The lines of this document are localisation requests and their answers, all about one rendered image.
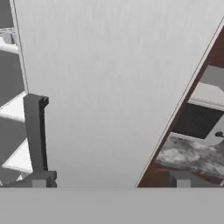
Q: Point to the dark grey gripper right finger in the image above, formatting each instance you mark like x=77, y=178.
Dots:
x=183, y=178

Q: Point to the pale grey ice cube tray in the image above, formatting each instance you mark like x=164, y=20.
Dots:
x=7, y=35

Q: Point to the grey freezer door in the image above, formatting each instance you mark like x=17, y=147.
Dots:
x=110, y=87

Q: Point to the white freezer shelf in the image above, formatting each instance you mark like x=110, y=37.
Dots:
x=8, y=48
x=14, y=109
x=20, y=159

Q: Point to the white appliance with dark knob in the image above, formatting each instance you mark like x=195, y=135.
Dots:
x=217, y=134

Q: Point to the brown wooden cabinet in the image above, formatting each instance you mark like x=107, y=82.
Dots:
x=217, y=52

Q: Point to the grey fridge freezer body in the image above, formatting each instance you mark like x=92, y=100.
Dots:
x=8, y=73

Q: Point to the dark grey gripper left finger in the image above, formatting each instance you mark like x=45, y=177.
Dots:
x=35, y=131

